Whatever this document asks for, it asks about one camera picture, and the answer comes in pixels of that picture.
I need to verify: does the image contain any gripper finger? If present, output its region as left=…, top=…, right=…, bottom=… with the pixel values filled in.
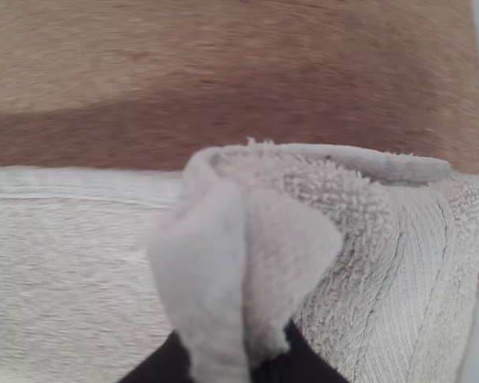
left=258, top=318, right=341, bottom=383
left=118, top=330, right=204, bottom=383

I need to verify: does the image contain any pale towel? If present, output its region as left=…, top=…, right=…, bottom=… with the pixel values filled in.
left=0, top=136, right=479, bottom=383

